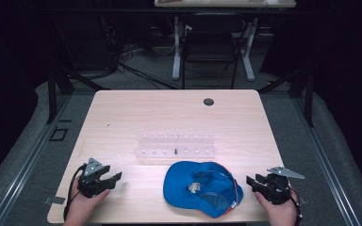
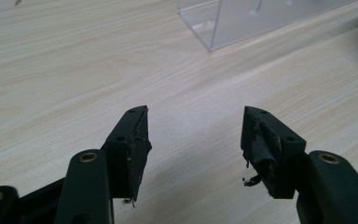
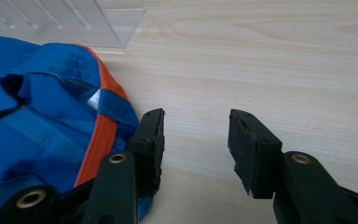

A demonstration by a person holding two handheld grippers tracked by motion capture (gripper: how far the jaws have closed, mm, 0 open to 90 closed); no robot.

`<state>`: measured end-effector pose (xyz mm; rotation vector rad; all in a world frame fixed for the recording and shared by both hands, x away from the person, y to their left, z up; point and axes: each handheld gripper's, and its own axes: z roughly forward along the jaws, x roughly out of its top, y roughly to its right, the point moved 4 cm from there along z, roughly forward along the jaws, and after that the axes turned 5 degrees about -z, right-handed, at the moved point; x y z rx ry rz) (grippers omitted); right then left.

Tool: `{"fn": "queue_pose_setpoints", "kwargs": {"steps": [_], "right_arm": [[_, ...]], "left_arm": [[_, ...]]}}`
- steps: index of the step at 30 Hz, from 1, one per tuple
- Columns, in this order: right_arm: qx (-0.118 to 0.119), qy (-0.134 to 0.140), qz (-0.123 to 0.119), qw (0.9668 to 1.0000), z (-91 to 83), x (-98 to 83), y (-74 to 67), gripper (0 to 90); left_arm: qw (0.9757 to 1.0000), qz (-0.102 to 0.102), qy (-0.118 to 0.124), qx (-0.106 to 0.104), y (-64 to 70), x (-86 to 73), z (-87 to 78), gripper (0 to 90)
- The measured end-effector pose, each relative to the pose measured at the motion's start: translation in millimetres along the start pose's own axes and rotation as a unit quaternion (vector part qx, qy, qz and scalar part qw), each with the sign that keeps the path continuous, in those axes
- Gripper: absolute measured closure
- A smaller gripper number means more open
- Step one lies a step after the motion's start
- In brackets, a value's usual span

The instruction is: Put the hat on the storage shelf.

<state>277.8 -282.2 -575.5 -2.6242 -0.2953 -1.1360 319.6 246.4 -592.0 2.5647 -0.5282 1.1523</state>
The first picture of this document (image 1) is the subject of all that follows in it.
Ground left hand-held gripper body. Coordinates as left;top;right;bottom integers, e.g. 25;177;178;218
76;157;111;199

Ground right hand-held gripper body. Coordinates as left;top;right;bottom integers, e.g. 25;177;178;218
261;166;306;206

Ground blue baseball cap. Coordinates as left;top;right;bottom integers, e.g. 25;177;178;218
162;160;245;219

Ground person's right hand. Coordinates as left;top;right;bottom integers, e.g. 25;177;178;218
254;187;300;226

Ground person's left hand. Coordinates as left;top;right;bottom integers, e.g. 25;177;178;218
63;187;111;226

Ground grey tape piece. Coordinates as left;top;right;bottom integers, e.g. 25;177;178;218
42;195;67;206

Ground clear acrylic peg rack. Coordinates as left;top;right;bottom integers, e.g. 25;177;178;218
133;133;218;160

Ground black metal stand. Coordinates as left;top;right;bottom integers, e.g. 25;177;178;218
44;29;111;125
256;60;316;128

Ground black chair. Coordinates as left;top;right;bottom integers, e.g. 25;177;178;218
180;12;247;90

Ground white-legged desk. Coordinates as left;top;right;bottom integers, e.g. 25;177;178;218
153;0;298;83

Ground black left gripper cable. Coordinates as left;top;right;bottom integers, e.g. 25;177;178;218
62;162;89;221

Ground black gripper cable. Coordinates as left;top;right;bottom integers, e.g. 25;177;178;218
62;162;89;221
275;177;304;226

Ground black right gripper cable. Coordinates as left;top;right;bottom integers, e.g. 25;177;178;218
275;177;304;226

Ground metal floor rail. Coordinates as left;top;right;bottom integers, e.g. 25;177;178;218
290;95;362;226
0;93;74;226

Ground black floor cables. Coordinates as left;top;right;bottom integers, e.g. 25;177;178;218
116;41;181;91

